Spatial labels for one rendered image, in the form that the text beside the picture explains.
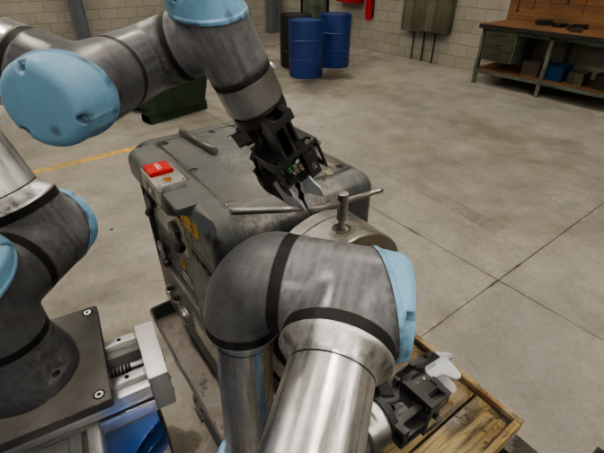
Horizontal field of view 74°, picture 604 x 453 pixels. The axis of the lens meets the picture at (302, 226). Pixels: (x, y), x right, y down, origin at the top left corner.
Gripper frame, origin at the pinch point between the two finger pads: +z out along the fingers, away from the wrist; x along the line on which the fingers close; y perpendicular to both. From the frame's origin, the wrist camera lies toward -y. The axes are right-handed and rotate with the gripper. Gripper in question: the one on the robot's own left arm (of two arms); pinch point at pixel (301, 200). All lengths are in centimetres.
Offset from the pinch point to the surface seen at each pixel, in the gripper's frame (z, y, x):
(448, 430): 52, 28, -4
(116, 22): 164, -998, 153
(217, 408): 70, -27, -47
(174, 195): 6.0, -35.2, -14.5
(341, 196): 9.8, -3.9, 9.2
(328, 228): 17.0, -6.1, 4.6
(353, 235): 17.9, -1.0, 6.9
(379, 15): 338, -631, 566
